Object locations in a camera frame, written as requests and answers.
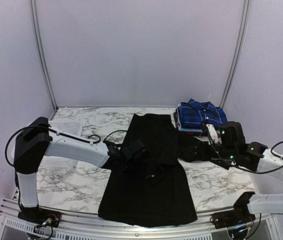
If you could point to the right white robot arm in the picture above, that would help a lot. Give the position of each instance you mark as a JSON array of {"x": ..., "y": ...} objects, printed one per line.
[{"x": 262, "y": 161}]

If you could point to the left aluminium frame post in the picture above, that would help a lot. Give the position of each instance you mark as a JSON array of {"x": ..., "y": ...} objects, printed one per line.
[{"x": 41, "y": 54}]

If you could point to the red plaid folded shirt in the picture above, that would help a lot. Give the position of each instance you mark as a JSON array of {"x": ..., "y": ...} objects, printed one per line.
[{"x": 175, "y": 116}]

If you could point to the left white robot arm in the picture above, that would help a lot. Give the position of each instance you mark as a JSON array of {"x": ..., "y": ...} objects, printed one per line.
[{"x": 40, "y": 139}]

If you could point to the black long sleeve shirt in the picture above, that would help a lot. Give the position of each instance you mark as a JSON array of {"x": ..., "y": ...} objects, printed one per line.
[{"x": 162, "y": 197}]

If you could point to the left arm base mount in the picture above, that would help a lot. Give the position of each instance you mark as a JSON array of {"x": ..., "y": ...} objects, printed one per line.
[{"x": 40, "y": 216}]

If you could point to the aluminium frame post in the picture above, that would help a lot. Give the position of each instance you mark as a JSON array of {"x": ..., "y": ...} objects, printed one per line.
[
  {"x": 41, "y": 54},
  {"x": 246, "y": 6}
]

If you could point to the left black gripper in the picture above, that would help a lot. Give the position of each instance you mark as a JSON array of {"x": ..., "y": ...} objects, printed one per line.
[{"x": 142, "y": 170}]

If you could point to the blue plaid folded shirt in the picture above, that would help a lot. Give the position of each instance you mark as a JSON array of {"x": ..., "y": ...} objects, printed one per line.
[{"x": 191, "y": 114}]

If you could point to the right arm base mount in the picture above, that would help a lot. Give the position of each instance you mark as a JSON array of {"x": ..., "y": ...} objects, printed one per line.
[{"x": 231, "y": 218}]

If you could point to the white plastic basket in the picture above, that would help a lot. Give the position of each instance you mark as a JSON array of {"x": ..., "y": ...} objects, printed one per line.
[{"x": 74, "y": 127}]

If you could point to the right aluminium frame post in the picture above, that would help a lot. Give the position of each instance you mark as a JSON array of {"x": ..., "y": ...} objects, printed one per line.
[{"x": 246, "y": 6}]

